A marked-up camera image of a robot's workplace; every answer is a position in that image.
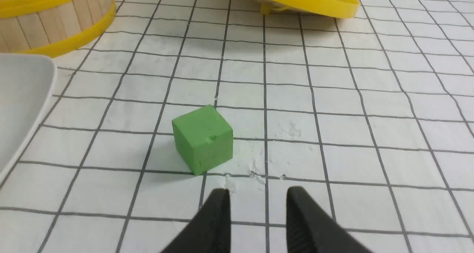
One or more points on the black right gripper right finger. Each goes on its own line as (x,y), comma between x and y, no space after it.
(309,229)

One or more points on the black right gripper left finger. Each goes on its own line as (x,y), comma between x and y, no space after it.
(210,229)

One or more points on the white square plate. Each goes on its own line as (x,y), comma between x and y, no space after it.
(26,85)

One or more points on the green foam cube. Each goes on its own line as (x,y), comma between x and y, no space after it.
(203,139)

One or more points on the white grid tablecloth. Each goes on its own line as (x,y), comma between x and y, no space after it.
(372,115)

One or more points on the yellow rimmed steamer lid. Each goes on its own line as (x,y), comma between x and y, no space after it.
(340,9)

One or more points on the wooden steamer basket yellow rim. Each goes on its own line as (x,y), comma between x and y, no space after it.
(52,27)

